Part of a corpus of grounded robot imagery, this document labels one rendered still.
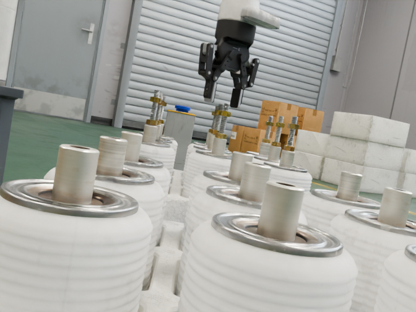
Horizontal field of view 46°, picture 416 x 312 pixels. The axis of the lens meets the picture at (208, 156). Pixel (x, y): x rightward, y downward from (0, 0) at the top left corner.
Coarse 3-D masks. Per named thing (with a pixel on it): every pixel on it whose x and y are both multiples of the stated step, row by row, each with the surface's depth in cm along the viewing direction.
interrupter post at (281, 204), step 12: (264, 192) 28; (276, 192) 27; (288, 192) 27; (300, 192) 27; (264, 204) 27; (276, 204) 27; (288, 204) 27; (300, 204) 27; (264, 216) 27; (276, 216) 27; (288, 216) 27; (264, 228) 27; (276, 228) 27; (288, 228) 27; (288, 240) 27
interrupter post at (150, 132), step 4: (144, 128) 81; (148, 128) 80; (152, 128) 80; (156, 128) 81; (144, 132) 81; (148, 132) 80; (152, 132) 81; (156, 132) 81; (144, 136) 81; (148, 136) 80; (152, 136) 81; (144, 140) 81; (148, 140) 81; (152, 140) 81
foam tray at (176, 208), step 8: (176, 176) 101; (176, 184) 90; (168, 192) 87; (176, 192) 81; (168, 200) 75; (176, 200) 75; (184, 200) 75; (168, 208) 75; (176, 208) 75; (184, 208) 75; (168, 216) 75; (176, 216) 75; (184, 216) 75
